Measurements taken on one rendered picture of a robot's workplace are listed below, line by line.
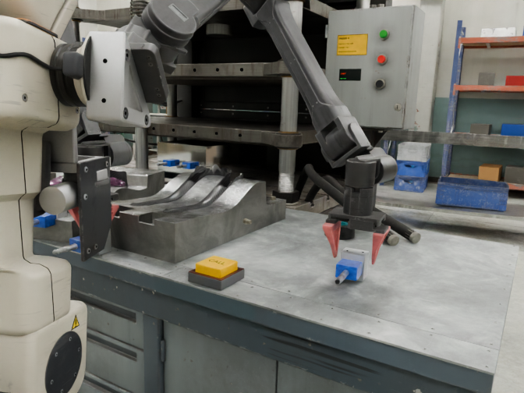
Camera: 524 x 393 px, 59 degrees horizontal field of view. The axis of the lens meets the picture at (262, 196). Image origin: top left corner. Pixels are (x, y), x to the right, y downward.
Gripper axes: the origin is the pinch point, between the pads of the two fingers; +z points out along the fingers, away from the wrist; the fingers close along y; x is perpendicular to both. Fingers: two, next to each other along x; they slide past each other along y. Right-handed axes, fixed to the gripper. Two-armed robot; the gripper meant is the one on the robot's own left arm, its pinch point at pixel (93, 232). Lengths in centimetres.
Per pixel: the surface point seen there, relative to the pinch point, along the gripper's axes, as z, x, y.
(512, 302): 87, -238, -87
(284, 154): -12, -79, -8
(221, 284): 3.4, 2.0, -36.2
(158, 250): 2.6, -4.3, -15.1
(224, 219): -1.3, -22.4, -20.4
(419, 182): 74, -580, 37
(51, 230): 1.8, 0.1, 14.6
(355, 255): 0, -17, -55
